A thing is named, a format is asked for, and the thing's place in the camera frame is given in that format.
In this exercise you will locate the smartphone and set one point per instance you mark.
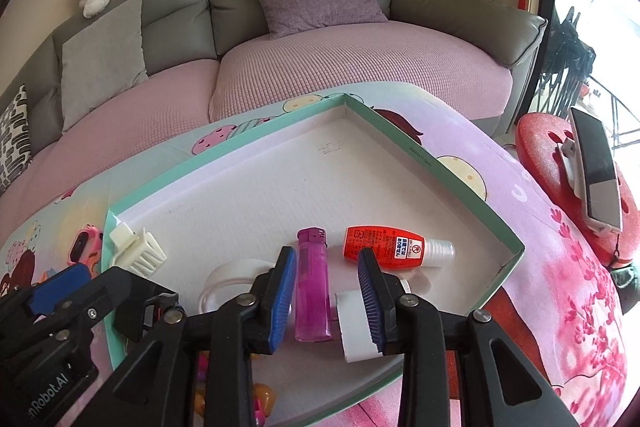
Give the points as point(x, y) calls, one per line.
point(597, 167)

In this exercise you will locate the white hair claw clip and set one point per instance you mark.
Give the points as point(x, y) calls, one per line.
point(145, 252)

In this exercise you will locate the grey pillow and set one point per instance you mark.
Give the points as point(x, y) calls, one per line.
point(100, 62)

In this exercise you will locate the black and white patterned pillow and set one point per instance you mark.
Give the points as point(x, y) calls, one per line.
point(12, 142)

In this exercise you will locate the red glue bottle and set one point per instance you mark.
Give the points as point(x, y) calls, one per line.
point(395, 239)

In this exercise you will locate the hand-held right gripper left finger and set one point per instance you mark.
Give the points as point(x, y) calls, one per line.
point(280, 302)

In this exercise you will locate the purple lighter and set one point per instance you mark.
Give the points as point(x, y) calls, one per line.
point(312, 287)

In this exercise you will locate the white smartwatch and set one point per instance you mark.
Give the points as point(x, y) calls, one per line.
point(352, 327)

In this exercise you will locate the printed cartoon blanket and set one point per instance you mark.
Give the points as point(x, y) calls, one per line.
point(550, 282)

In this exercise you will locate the pink watch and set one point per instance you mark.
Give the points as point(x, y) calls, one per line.
point(85, 244)

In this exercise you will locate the white phone holder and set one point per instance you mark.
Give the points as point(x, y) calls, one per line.
point(570, 162)

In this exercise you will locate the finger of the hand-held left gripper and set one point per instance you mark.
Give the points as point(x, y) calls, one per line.
point(145, 314)
point(55, 289)

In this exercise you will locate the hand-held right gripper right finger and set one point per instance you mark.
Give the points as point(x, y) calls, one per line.
point(372, 307)

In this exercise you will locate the pink sofa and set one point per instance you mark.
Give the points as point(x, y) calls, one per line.
point(350, 62)

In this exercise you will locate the black drying rack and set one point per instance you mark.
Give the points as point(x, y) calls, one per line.
point(565, 57)

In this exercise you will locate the toy doll with pink helmet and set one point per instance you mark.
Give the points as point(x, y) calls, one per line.
point(262, 399)

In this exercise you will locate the red stool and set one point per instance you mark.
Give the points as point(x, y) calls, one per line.
point(542, 147)

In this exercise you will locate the teal framed white tray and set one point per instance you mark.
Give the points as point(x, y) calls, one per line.
point(300, 187)

